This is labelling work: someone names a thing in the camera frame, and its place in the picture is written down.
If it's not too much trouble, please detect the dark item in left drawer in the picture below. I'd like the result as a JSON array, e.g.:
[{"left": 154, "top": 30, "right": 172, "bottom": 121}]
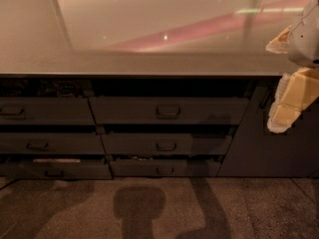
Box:
[{"left": 54, "top": 82, "right": 80, "bottom": 97}]

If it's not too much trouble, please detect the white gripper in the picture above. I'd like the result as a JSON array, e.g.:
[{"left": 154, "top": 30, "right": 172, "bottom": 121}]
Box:
[{"left": 266, "top": 0, "right": 319, "bottom": 133}]

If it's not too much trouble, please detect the grey drawer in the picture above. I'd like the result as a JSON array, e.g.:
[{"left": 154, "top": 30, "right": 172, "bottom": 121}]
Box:
[
  {"left": 102, "top": 133, "right": 232, "bottom": 156},
  {"left": 89, "top": 97, "right": 249, "bottom": 124},
  {"left": 0, "top": 97, "right": 94, "bottom": 125},
  {"left": 0, "top": 159, "right": 113, "bottom": 180},
  {"left": 0, "top": 132, "right": 105, "bottom": 154},
  {"left": 110, "top": 159, "right": 220, "bottom": 177}
]

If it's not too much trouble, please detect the dark grey cabinet door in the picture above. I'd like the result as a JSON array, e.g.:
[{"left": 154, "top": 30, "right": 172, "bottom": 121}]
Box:
[{"left": 218, "top": 85, "right": 319, "bottom": 177}]

